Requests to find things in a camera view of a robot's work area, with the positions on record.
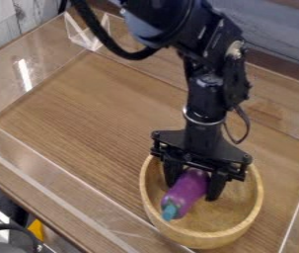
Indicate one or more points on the clear acrylic front wall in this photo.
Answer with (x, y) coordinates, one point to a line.
(73, 208)

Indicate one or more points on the brown wooden bowl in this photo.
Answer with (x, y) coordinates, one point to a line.
(213, 224)

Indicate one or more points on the purple toy eggplant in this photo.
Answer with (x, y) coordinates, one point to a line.
(189, 189)

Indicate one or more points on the clear acrylic corner bracket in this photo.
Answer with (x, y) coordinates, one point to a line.
(81, 36)

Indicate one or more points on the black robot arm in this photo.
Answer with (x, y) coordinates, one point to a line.
(211, 44)

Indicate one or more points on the yellow tag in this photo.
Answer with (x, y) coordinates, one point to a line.
(37, 228)

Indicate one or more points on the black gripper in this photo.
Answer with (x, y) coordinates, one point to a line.
(217, 157)

